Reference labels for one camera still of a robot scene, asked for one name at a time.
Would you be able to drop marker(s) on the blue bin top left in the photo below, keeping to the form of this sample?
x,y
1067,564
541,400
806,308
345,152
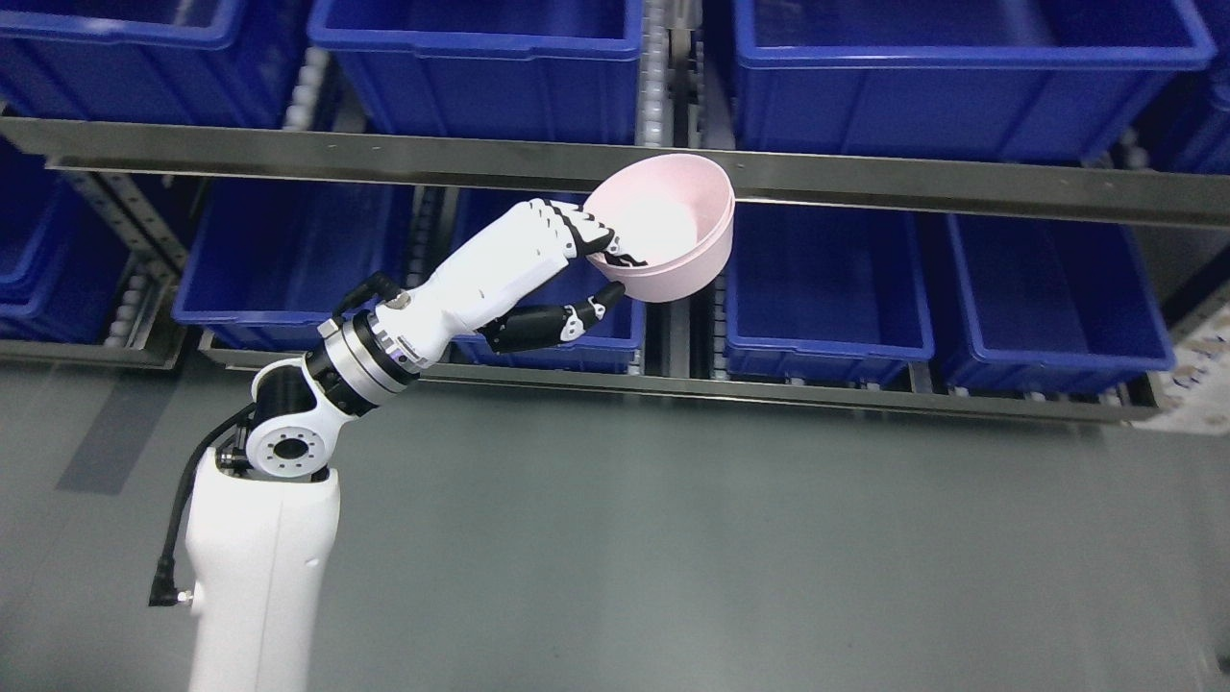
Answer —
x,y
201,63

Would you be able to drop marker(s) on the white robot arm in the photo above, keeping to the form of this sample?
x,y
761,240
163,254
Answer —
x,y
257,507

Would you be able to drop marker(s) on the blue bin far left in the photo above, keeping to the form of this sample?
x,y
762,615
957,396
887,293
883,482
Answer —
x,y
61,265

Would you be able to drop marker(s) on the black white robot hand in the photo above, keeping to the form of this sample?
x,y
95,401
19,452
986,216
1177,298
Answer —
x,y
475,290

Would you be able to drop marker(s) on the blue bin top middle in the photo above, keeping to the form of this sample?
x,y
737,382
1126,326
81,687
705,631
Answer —
x,y
556,71

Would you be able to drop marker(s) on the blue bin top right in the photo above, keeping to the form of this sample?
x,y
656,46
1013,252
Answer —
x,y
1032,81

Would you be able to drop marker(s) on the pink bowl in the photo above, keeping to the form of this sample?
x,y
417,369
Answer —
x,y
673,214

